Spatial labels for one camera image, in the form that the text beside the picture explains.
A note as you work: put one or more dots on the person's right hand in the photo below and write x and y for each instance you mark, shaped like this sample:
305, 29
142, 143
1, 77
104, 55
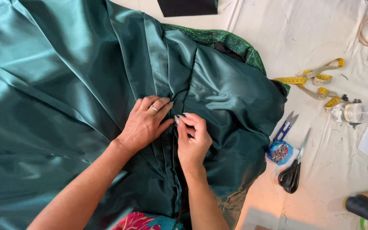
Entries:
193, 143

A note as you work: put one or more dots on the person's left hand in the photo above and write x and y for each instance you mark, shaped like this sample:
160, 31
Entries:
142, 124

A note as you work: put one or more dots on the dark green satin dress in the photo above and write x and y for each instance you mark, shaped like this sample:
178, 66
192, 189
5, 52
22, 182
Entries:
59, 105

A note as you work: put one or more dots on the blue pin container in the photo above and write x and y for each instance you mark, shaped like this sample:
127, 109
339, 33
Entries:
279, 152

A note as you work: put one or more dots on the pink floral clothing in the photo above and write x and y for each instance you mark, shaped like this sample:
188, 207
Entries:
145, 222

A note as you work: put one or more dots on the blue thread snips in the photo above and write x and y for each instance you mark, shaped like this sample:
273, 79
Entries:
284, 127

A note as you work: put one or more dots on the glittery green fabric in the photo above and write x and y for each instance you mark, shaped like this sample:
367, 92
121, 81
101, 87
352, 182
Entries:
232, 43

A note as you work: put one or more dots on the black fabric piece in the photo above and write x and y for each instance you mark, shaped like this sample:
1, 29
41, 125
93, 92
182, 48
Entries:
187, 7

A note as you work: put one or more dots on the white table cloth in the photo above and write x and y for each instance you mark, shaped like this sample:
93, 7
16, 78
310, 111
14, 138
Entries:
324, 127

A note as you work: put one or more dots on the yellow measuring tape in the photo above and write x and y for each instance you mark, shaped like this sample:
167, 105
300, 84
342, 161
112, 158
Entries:
318, 83

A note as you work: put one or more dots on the clear plastic bottle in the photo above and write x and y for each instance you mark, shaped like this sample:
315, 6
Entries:
359, 112

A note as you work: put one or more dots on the dark navy thread spool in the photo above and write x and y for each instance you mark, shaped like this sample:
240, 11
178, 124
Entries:
366, 209

